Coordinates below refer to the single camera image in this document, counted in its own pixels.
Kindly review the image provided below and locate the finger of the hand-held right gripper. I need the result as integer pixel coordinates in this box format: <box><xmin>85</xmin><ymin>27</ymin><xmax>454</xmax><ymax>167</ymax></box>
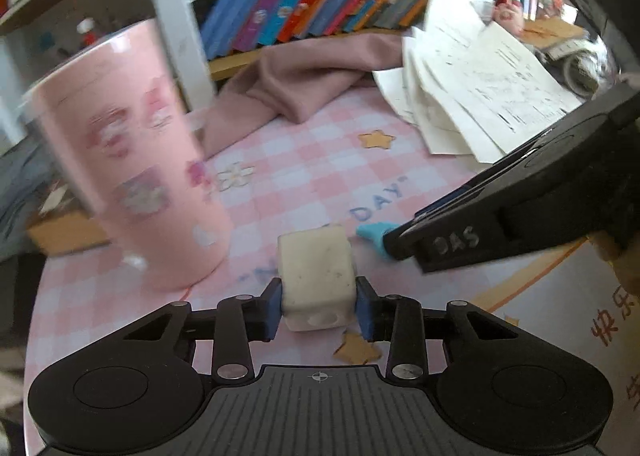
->
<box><xmin>382</xmin><ymin>196</ymin><xmax>506</xmax><ymax>274</ymax></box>
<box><xmin>414</xmin><ymin>128</ymin><xmax>566</xmax><ymax>222</ymax></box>

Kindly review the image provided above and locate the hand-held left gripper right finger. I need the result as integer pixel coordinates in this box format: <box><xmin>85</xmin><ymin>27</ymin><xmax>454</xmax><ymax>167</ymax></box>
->
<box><xmin>355</xmin><ymin>277</ymin><xmax>520</xmax><ymax>382</ymax></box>

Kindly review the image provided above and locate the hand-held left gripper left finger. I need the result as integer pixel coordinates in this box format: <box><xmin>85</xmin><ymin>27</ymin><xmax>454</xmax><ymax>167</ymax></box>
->
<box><xmin>122</xmin><ymin>278</ymin><xmax>284</xmax><ymax>383</ymax></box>

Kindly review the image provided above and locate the white cube eraser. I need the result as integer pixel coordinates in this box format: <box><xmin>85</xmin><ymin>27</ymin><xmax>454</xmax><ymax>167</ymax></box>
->
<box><xmin>276</xmin><ymin>224</ymin><xmax>357</xmax><ymax>333</ymax></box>

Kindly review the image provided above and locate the light blue pen cap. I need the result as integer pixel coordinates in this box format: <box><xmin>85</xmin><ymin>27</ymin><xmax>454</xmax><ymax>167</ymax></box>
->
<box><xmin>356</xmin><ymin>222</ymin><xmax>396</xmax><ymax>259</ymax></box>

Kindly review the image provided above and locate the cardboard box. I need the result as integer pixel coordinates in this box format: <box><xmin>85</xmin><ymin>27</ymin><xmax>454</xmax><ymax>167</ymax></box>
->
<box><xmin>482</xmin><ymin>233</ymin><xmax>640</xmax><ymax>442</ymax></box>

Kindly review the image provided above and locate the pink checked desktop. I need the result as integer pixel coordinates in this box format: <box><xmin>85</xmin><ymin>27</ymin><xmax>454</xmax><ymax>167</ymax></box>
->
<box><xmin>25</xmin><ymin>81</ymin><xmax>640</xmax><ymax>456</ymax></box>

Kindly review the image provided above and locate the white tape roll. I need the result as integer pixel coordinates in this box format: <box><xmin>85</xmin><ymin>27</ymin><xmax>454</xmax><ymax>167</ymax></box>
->
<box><xmin>547</xmin><ymin>38</ymin><xmax>608</xmax><ymax>97</ymax></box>

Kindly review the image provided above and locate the stack of printed papers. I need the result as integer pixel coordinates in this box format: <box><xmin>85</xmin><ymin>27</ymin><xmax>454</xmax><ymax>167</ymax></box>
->
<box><xmin>372</xmin><ymin>0</ymin><xmax>583</xmax><ymax>164</ymax></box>

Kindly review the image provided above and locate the brown cardboard sheet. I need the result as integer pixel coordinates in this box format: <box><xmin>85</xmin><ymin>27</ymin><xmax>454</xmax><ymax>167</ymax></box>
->
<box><xmin>522</xmin><ymin>18</ymin><xmax>588</xmax><ymax>44</ymax></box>

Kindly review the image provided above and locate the pink pig toy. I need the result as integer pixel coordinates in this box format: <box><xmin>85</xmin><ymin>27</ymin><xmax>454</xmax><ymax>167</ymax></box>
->
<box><xmin>492</xmin><ymin>3</ymin><xmax>526</xmax><ymax>34</ymax></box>

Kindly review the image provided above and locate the pink cloth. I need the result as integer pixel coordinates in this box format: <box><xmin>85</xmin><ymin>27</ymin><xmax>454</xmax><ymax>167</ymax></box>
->
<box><xmin>202</xmin><ymin>31</ymin><xmax>418</xmax><ymax>157</ymax></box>

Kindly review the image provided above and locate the pink cup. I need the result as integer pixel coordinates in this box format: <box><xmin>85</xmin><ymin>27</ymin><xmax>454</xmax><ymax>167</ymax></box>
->
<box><xmin>22</xmin><ymin>18</ymin><xmax>233</xmax><ymax>293</ymax></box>

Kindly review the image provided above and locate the brown cardboard piece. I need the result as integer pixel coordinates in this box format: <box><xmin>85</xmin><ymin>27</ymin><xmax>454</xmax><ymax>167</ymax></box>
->
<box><xmin>27</xmin><ymin>208</ymin><xmax>108</xmax><ymax>254</ymax></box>

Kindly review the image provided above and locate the grey cloth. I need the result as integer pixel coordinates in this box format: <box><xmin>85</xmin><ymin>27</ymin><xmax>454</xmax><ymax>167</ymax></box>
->
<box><xmin>0</xmin><ymin>136</ymin><xmax>66</xmax><ymax>262</ymax></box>

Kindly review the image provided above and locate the white shelf post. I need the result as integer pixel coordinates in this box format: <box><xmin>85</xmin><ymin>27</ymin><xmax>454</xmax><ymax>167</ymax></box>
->
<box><xmin>137</xmin><ymin>0</ymin><xmax>216</xmax><ymax>112</ymax></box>

